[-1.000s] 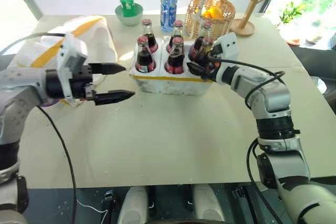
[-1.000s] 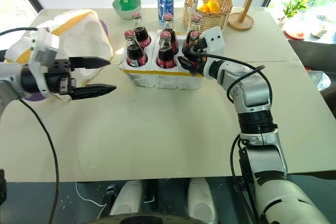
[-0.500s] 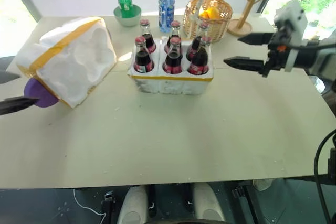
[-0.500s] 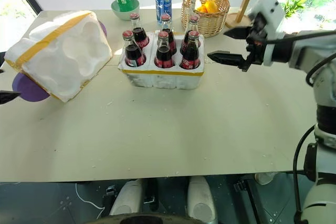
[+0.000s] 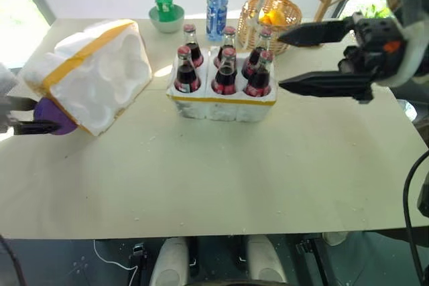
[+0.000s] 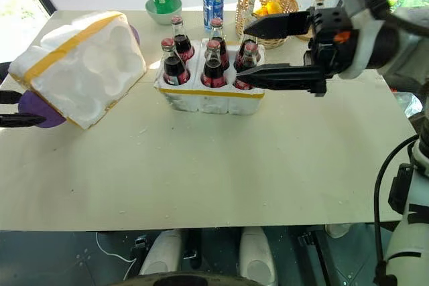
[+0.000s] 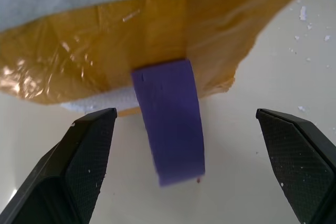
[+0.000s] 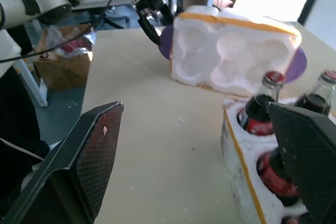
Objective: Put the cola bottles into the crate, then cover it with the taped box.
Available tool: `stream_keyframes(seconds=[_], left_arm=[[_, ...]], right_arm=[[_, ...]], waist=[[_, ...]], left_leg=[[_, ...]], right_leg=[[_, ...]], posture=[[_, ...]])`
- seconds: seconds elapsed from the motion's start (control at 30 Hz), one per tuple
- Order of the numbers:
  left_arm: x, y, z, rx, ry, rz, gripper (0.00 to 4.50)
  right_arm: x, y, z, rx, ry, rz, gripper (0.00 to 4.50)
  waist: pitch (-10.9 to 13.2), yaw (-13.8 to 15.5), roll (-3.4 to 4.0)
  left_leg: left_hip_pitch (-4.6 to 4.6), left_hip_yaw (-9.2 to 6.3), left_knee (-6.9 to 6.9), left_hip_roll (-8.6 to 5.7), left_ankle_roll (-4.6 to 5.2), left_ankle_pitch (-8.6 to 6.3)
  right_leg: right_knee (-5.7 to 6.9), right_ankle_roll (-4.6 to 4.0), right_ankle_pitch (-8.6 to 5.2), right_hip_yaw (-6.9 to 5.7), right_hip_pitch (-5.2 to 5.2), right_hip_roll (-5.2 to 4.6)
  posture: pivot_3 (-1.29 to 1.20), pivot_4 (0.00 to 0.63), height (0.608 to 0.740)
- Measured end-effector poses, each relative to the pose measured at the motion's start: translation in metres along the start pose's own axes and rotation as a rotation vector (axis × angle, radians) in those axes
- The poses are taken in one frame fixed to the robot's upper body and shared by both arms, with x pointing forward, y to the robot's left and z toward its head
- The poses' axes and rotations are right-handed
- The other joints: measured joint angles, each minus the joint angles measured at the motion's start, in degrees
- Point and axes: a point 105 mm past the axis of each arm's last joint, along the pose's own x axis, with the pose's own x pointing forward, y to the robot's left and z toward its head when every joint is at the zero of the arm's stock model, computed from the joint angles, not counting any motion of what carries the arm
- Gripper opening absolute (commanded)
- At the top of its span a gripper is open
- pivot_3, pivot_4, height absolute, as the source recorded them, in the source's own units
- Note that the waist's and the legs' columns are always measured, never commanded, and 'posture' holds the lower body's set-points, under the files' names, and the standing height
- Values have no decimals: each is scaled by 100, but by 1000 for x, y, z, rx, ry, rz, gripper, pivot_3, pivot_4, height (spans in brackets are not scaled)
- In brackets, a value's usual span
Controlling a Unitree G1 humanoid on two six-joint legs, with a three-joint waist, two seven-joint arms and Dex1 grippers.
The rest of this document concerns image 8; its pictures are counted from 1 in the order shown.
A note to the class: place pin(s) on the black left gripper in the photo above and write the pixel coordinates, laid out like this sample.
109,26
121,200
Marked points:
152,4

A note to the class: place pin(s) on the white metal table frame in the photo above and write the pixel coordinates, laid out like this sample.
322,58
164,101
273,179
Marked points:
34,85

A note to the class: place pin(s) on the glass cola bottle red cap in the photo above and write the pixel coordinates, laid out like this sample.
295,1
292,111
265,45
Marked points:
275,176
258,108
315,103

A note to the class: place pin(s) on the clear plastic bag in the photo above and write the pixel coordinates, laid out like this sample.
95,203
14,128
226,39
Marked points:
73,39

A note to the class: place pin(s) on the white foam crate yellow tape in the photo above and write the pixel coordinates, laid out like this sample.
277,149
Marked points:
236,171

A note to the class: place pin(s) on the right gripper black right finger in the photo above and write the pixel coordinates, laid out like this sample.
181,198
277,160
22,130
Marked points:
309,155

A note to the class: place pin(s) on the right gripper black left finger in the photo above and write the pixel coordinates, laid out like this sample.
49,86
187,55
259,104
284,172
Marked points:
78,161

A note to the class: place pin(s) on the white robot body shell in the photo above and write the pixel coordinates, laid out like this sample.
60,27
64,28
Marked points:
9,51

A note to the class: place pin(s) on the white foam lid yellow tape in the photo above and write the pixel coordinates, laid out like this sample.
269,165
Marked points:
236,51

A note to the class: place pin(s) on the purple round mat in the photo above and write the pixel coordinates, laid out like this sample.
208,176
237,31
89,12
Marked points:
166,43

